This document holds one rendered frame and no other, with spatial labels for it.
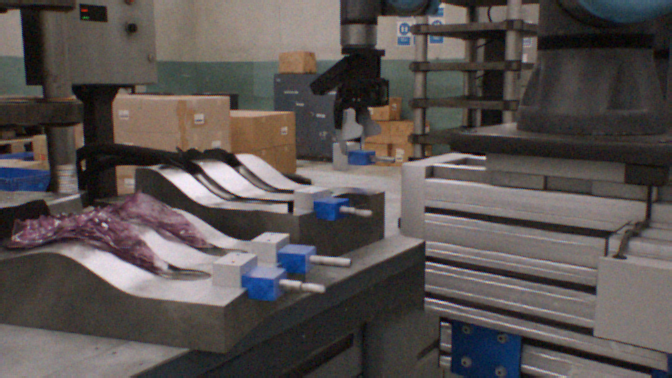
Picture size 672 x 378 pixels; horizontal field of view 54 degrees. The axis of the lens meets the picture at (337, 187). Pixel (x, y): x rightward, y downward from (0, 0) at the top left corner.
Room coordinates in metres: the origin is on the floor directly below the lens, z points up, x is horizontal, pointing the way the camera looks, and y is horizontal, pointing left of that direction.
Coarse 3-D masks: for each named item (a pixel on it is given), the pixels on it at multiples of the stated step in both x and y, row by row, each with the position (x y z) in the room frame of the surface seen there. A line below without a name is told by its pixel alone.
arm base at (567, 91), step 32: (544, 64) 0.70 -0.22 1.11; (576, 64) 0.66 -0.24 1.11; (608, 64) 0.65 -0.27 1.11; (640, 64) 0.66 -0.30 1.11; (544, 96) 0.68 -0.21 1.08; (576, 96) 0.65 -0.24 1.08; (608, 96) 0.64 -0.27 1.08; (640, 96) 0.65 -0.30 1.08; (544, 128) 0.67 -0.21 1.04; (576, 128) 0.65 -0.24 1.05; (608, 128) 0.64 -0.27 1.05; (640, 128) 0.64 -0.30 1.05
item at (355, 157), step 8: (336, 144) 1.33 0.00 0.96; (352, 144) 1.33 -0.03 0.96; (336, 152) 1.33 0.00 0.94; (352, 152) 1.31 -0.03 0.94; (360, 152) 1.30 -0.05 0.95; (368, 152) 1.30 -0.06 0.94; (336, 160) 1.33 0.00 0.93; (344, 160) 1.32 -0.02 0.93; (352, 160) 1.31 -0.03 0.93; (360, 160) 1.30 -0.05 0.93; (368, 160) 1.30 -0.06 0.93; (376, 160) 1.30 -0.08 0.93; (384, 160) 1.29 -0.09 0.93; (392, 160) 1.27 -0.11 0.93; (336, 168) 1.33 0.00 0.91; (344, 168) 1.32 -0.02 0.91; (352, 168) 1.33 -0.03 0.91
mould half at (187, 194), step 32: (192, 160) 1.26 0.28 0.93; (256, 160) 1.33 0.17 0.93; (160, 192) 1.13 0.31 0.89; (192, 192) 1.11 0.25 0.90; (256, 192) 1.19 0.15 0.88; (352, 192) 1.15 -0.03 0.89; (384, 192) 1.17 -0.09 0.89; (224, 224) 1.05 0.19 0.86; (256, 224) 1.01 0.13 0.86; (288, 224) 0.97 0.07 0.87; (320, 224) 1.00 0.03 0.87; (352, 224) 1.08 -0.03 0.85; (384, 224) 1.17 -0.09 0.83
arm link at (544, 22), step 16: (544, 0) 0.71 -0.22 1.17; (544, 16) 0.70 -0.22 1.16; (560, 16) 0.68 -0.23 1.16; (544, 32) 0.70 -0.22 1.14; (560, 32) 0.68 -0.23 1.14; (576, 32) 0.67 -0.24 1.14; (592, 32) 0.66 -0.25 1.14; (608, 32) 0.66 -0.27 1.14; (624, 32) 0.66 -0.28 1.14; (640, 32) 0.66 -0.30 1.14
